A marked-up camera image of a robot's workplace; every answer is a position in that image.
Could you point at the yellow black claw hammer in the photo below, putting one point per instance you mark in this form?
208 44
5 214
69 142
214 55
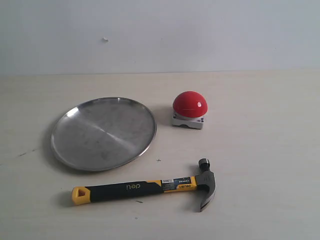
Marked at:
205 181

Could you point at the red dome push button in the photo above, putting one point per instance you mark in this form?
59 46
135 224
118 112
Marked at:
189 110

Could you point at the round stainless steel plate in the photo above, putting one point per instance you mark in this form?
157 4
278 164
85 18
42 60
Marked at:
103 134

